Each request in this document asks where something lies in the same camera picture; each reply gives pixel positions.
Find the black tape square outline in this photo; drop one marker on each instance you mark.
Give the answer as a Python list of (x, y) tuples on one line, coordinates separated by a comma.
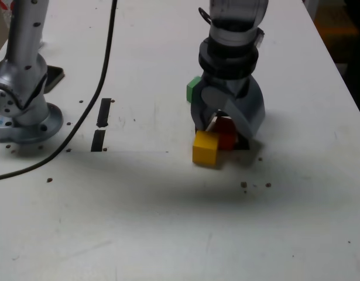
[(243, 145)]

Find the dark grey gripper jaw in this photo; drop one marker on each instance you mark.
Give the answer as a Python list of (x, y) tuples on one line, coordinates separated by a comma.
[(197, 111)]

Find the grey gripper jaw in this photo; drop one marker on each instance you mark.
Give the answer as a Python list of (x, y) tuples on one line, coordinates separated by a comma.
[(250, 114)]

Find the dark embossed tray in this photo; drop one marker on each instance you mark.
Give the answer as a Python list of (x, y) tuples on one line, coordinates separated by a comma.
[(55, 76)]

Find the black tape strip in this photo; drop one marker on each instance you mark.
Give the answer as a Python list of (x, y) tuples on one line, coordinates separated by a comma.
[(104, 114)]

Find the yellow cube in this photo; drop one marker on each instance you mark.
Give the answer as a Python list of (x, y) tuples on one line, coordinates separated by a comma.
[(204, 149)]

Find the red cube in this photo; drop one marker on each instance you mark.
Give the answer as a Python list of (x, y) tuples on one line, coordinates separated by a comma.
[(226, 140)]

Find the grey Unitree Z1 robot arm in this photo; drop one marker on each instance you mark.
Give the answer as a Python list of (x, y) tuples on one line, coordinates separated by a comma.
[(24, 44)]

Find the green cube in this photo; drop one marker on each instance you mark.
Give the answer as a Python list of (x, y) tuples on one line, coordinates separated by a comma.
[(192, 89)]

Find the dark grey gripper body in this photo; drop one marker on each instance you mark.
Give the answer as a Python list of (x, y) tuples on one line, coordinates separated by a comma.
[(226, 85)]

